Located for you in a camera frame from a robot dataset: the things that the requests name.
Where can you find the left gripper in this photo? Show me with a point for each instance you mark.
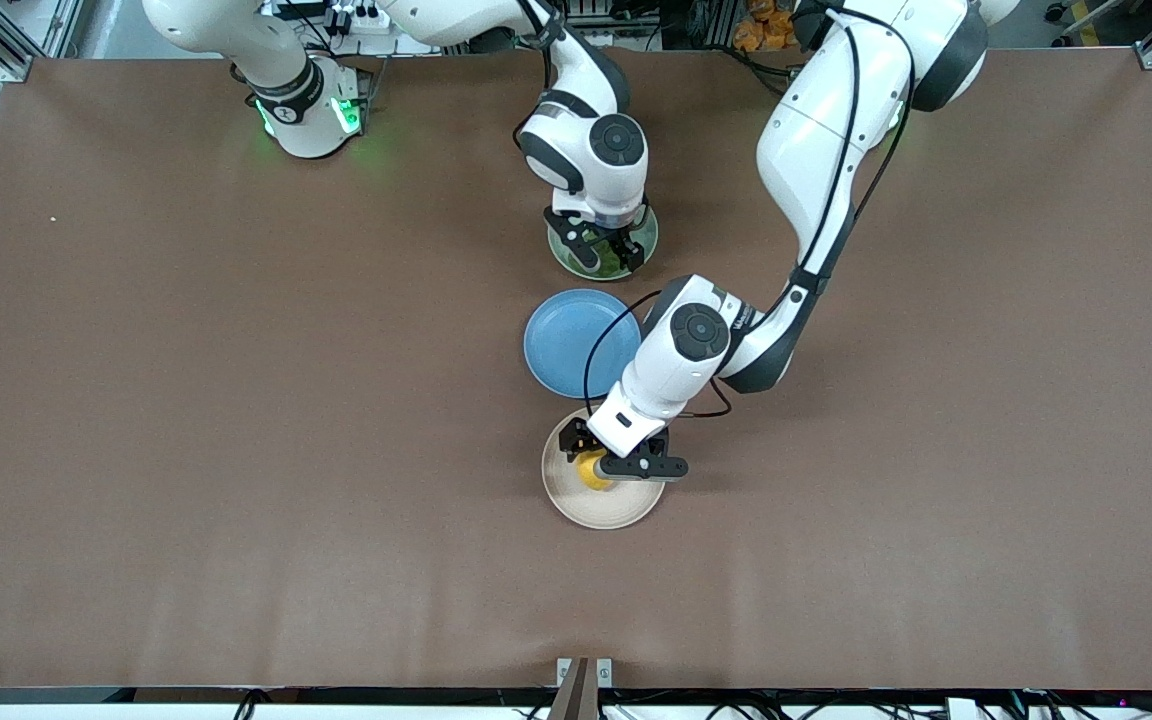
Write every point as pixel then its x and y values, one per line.
pixel 576 438

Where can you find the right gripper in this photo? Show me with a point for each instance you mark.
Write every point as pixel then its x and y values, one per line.
pixel 620 240

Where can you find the green lettuce leaf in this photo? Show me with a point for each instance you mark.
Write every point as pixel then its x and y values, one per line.
pixel 604 255

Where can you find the yellow lemon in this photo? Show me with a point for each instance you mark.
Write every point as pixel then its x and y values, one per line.
pixel 588 474

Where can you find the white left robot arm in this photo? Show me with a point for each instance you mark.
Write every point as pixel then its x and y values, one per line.
pixel 816 130

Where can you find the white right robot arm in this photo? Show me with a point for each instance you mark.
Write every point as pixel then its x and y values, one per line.
pixel 586 150

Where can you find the pale green plate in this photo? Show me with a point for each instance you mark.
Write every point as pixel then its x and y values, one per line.
pixel 652 240

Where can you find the beige plate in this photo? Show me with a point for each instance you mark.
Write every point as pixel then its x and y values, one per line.
pixel 626 505

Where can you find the blue plate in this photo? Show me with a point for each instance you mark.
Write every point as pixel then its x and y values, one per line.
pixel 561 345

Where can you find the orange snack bag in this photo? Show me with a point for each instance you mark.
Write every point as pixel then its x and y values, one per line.
pixel 766 25

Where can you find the white power strip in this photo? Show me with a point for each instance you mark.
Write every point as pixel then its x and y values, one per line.
pixel 356 17

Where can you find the metal table edge bracket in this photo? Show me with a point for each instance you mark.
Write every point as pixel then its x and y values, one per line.
pixel 584 685

